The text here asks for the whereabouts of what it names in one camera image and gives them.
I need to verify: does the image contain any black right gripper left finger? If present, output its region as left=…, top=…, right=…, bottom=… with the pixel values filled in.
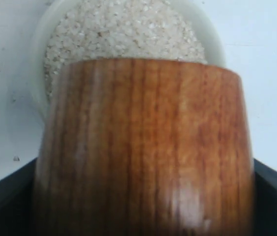
left=0, top=160, right=36, bottom=236

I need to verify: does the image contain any brown wooden cup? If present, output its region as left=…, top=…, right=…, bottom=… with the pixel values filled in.
left=31, top=59, right=254, bottom=236

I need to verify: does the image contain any small white rice bowl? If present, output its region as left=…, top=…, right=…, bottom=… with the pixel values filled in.
left=30, top=0, right=226, bottom=118

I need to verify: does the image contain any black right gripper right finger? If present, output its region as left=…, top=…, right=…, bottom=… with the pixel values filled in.
left=253, top=159, right=277, bottom=236

